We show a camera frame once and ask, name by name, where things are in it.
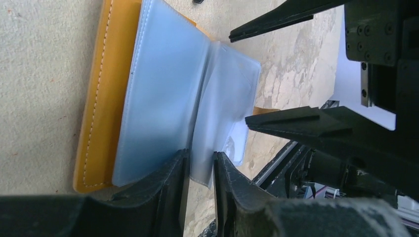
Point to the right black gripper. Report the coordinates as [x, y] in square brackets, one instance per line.
[383, 35]

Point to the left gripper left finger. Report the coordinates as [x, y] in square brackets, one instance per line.
[155, 206]

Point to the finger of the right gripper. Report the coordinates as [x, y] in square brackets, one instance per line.
[288, 13]
[390, 156]

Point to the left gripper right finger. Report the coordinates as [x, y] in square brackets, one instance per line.
[346, 217]

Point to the mustard yellow card holder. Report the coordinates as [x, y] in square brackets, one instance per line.
[159, 84]

